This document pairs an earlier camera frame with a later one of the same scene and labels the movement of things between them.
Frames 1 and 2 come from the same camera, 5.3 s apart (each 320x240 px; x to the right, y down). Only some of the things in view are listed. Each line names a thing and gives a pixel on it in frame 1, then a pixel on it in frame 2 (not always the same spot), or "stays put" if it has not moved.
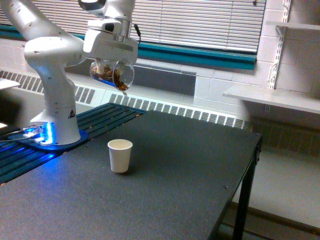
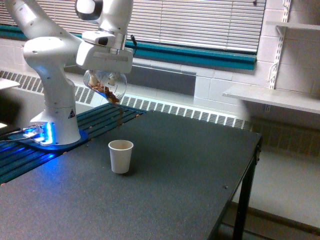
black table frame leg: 241,215 stays put
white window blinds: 226,24 stays put
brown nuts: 107,72 -> 111,96
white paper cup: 119,152 stays put
